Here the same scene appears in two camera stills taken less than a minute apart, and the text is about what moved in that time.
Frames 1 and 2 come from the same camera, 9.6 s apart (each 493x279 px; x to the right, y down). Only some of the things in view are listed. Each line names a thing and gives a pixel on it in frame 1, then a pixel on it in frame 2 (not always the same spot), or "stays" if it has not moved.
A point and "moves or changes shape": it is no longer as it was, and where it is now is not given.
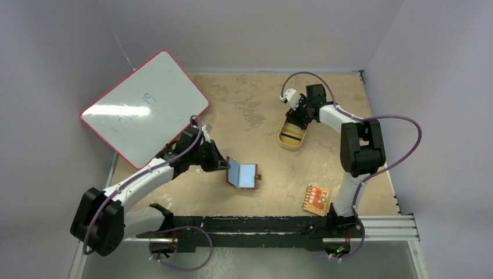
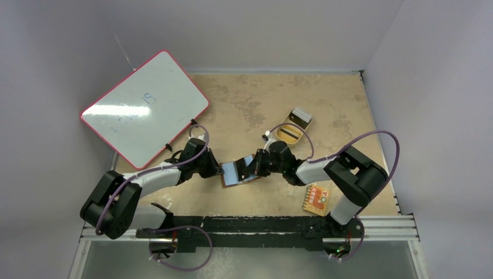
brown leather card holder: (242, 175) moves or changes shape
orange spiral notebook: (316, 200) stays
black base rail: (186, 233) stays
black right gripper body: (296, 115) → (256, 164)
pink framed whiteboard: (146, 110) stays
